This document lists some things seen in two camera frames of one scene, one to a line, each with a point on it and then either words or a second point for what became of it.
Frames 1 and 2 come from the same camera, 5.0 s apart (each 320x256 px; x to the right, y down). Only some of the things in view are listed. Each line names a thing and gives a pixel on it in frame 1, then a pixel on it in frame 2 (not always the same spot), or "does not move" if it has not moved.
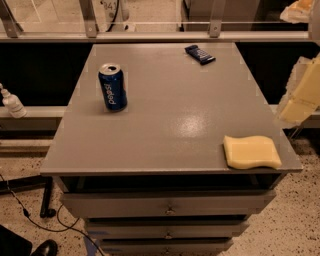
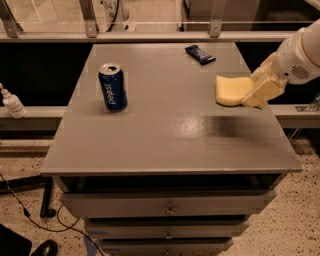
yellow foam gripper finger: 302,95 to 297,59
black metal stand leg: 28,182 does not move
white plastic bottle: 13,105 does not move
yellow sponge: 250,151 to 232,91
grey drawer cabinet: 154,179 does not move
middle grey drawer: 165,229 does not move
